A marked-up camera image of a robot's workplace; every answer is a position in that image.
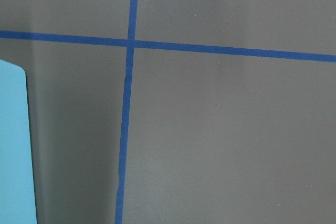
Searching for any light blue plastic bin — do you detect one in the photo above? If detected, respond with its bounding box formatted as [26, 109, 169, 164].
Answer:
[1, 61, 37, 223]

